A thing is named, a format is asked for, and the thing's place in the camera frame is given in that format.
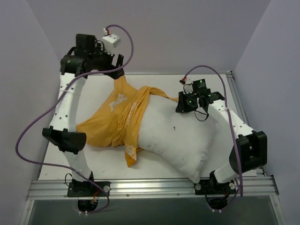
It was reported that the white pillow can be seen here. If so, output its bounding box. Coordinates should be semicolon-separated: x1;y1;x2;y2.
137;95;216;183

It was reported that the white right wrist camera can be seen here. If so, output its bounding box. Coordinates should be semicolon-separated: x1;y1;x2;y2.
179;77;193;88

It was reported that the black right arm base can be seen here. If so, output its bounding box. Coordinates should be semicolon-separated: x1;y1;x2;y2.
194;171;238;212

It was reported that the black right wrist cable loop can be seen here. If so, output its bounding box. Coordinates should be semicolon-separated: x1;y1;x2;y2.
194;105;210;122

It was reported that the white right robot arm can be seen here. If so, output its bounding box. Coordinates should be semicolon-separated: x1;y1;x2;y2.
175;78;268;194

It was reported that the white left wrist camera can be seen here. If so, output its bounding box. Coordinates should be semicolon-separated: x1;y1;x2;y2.
101;28;121;54

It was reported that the yellow printed pillowcase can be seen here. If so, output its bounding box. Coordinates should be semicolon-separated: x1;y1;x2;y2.
76;76;178;167

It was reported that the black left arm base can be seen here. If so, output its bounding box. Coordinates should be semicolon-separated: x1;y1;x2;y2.
67;179;111;213

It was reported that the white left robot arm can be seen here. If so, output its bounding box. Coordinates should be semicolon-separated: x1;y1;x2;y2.
42;34;124;196

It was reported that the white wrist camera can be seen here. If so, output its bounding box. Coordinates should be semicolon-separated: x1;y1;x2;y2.
101;28;121;54
179;77;193;88

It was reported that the aluminium front frame rail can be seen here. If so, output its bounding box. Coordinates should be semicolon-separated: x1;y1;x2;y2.
27;176;279;200

